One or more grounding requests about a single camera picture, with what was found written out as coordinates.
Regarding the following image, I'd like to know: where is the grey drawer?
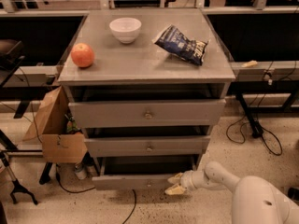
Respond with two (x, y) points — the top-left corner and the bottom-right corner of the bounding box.
(85, 136), (210, 158)
(69, 99), (225, 128)
(93, 155), (198, 190)

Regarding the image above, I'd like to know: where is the grey bottom drawer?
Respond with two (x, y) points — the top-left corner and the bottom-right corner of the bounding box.
(93, 155), (198, 190)

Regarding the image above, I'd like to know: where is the black tripod stand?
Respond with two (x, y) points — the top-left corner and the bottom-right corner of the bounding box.
(0, 130), (38, 205)

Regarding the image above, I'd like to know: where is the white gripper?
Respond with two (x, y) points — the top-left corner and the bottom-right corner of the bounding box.
(165, 171), (208, 195)

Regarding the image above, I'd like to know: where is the grey top drawer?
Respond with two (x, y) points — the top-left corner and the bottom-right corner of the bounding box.
(69, 99), (225, 128)

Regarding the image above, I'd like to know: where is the open cardboard box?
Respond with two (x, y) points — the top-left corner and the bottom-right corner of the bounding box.
(23, 87), (87, 163)

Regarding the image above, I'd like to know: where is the white ceramic bowl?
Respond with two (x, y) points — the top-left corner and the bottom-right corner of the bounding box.
(109, 17), (142, 44)

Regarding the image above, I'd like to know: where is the black floor cable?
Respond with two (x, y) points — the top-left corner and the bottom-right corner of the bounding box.
(55, 163), (137, 224)
(225, 63), (299, 157)

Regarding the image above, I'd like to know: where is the grey middle drawer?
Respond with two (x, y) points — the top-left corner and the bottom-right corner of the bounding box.
(85, 136), (210, 158)

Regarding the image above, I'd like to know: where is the orange red apple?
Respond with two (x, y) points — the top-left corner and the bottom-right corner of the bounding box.
(71, 43), (94, 68)

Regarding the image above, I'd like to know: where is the black floor cable right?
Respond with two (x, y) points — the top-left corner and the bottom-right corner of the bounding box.
(225, 63), (299, 157)

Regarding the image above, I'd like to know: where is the small yellow foam piece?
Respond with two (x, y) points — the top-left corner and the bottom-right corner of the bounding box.
(242, 60), (258, 68)

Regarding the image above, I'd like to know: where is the grey drawer cabinet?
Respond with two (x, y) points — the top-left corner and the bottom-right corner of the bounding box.
(58, 8), (236, 173)

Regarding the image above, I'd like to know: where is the silver can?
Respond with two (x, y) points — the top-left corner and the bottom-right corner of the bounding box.
(74, 163), (87, 180)

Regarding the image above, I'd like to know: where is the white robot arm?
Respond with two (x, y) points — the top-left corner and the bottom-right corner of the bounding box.
(165, 161), (299, 224)

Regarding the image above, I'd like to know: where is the green bottle in box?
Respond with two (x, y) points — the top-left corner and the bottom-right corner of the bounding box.
(64, 113), (80, 134)

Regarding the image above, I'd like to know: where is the black floor cable front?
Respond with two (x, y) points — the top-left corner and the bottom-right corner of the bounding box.
(55, 163), (137, 224)

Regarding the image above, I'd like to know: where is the blue chip bag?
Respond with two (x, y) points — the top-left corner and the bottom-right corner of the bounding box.
(152, 25), (207, 66)

